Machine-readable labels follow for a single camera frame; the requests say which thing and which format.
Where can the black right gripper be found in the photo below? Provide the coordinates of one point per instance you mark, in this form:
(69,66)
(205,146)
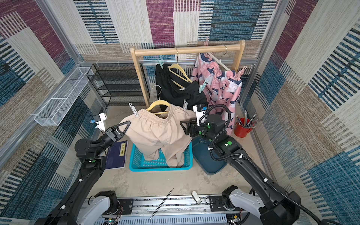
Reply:
(192,128)

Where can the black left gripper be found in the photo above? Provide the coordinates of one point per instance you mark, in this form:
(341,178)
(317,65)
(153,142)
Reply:
(114,134)

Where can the beige shorts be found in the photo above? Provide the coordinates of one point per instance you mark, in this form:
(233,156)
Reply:
(150,132)

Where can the white clothespin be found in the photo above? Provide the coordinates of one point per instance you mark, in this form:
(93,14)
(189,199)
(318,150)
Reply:
(133,109)
(185,105)

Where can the yellow hanger of beige shorts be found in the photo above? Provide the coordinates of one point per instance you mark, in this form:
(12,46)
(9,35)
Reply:
(158,103)

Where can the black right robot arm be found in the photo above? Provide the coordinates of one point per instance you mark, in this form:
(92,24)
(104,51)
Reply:
(223,147)

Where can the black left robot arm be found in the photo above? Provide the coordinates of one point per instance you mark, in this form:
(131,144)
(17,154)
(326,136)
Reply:
(93,164)

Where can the black shorts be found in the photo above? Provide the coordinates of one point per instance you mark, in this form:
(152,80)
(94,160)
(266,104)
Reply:
(174,90)

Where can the yellow hanger of black shorts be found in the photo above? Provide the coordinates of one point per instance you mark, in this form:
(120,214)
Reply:
(177,70)

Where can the pink patterned shorts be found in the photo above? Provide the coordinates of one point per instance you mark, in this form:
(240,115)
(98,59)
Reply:
(222,86)

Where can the dark blue book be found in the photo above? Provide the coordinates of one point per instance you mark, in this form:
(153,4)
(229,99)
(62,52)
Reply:
(116,156)

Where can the dark teal plastic tray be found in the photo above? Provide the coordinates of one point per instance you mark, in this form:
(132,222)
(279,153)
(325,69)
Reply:
(203,158)

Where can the turquoise plastic basket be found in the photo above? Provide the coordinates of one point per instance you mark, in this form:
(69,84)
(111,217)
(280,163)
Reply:
(139,164)

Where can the mint clothespin lower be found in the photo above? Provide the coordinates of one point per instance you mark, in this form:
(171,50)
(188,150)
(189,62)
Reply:
(202,86)

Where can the mint clothespin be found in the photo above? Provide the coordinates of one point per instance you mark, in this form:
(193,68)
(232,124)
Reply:
(202,86)
(160,61)

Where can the red pen cup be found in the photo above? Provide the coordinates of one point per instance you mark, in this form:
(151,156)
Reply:
(239,130)

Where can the small white block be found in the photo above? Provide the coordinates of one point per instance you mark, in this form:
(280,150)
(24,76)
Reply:
(196,197)

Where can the mint clothespin upper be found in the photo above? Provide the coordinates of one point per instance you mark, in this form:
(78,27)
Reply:
(160,61)

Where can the pink clothespin right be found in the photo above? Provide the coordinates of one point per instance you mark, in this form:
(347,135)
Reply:
(241,72)

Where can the wooden clothes rack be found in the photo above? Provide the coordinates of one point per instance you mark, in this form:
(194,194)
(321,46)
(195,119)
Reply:
(168,51)

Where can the thin metal rod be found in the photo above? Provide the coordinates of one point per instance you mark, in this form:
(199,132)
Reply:
(157,209)

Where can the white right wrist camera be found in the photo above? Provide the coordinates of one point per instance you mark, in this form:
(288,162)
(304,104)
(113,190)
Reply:
(200,111)

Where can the black wire shelf rack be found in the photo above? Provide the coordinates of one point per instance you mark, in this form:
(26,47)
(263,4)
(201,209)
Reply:
(117,84)

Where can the white wire wall basket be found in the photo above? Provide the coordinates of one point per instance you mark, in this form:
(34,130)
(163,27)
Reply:
(56,108)

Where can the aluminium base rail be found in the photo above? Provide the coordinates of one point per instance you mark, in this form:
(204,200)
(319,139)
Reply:
(174,208)

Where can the pink clothespin on rail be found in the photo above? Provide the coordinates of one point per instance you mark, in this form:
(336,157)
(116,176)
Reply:
(206,42)

